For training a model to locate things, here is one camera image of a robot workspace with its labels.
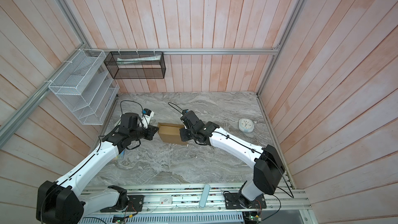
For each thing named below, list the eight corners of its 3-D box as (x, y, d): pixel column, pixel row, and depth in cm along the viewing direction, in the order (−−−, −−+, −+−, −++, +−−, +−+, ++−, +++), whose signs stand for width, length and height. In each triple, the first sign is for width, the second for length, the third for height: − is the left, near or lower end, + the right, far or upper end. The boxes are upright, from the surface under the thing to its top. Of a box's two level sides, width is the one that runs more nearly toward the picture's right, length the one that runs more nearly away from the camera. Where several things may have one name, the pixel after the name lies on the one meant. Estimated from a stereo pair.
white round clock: (239, 132, 101) (240, 129, 99) (237, 121, 107) (238, 118, 104) (254, 132, 101) (255, 129, 99) (251, 121, 107) (252, 118, 104)
